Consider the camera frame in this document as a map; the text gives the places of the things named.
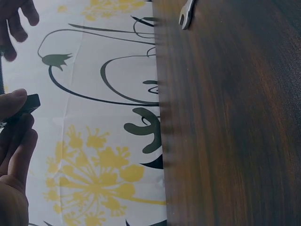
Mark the silver open-end wrench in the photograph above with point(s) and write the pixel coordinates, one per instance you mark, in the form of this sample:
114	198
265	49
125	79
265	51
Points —
186	17

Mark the person's right fingers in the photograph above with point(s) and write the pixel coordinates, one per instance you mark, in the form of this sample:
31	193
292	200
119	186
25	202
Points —
20	28

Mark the dark threaded rod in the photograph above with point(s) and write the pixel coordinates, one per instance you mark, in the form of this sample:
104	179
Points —
2	75

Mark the person's left hand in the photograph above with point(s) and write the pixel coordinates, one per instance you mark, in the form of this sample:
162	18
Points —
10	188

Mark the person's left thumb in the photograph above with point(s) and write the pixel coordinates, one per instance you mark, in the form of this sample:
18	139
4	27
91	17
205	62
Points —
13	101

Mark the black rectangular block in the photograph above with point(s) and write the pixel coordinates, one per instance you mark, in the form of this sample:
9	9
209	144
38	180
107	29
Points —
31	103

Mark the person's right hand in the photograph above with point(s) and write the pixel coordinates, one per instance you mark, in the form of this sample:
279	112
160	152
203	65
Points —
14	16

